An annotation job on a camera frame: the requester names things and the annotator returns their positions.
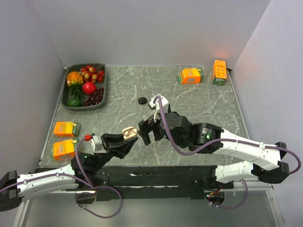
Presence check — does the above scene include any orange box lower left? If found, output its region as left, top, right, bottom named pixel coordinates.
left=51, top=139, right=80, bottom=162

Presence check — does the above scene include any red toy apple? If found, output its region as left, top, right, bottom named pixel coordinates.
left=82, top=82, right=97, bottom=95

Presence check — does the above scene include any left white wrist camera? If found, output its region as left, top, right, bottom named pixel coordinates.
left=84, top=133, right=103, bottom=153

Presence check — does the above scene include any orange yellow toy pineapple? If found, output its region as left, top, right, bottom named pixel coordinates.
left=66, top=71, right=84, bottom=99

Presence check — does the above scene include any dark purple grape bunch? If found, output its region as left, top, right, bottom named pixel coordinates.
left=83, top=87, right=104, bottom=106

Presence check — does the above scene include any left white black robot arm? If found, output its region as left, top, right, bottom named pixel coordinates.
left=0, top=133, right=138, bottom=211

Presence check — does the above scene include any orange box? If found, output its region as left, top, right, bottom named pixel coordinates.
left=51, top=139, right=80, bottom=162
left=176, top=68, right=203, bottom=84
left=53, top=122, right=80, bottom=138

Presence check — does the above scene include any black earbud charging case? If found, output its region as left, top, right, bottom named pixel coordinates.
left=138, top=97, right=148, bottom=105

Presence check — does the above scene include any red yellow cherry bunch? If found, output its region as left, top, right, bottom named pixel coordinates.
left=80, top=64, right=105, bottom=83

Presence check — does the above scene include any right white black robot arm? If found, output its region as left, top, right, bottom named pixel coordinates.
left=138, top=112, right=290, bottom=188

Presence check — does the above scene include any orange green carton upright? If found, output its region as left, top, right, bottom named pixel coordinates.
left=212, top=60, right=227, bottom=86

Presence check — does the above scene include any orange box top centre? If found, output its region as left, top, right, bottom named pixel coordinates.
left=176, top=68, right=203, bottom=84

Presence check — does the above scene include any dark green fruit tray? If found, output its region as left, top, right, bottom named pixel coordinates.
left=61, top=63, right=107, bottom=111

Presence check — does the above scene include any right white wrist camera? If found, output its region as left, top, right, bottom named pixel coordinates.
left=149, top=94, right=171, bottom=122

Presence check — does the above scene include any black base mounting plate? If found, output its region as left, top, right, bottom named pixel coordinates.
left=88, top=166, right=234, bottom=201

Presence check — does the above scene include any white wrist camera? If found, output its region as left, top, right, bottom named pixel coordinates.
left=149, top=94, right=171, bottom=122
left=84, top=133, right=103, bottom=153

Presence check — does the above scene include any beige earbud charging case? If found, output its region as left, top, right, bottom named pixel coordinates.
left=122, top=126, right=137, bottom=140

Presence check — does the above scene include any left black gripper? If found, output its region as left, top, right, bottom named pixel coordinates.
left=90, top=132, right=138, bottom=172

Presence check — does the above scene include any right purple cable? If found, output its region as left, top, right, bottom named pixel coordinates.
left=152, top=96, right=302, bottom=210

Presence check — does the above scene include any green toy avocado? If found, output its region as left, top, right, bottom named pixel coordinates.
left=66, top=98, right=82, bottom=107

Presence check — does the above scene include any orange box upper left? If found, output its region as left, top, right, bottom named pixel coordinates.
left=53, top=122, right=80, bottom=138

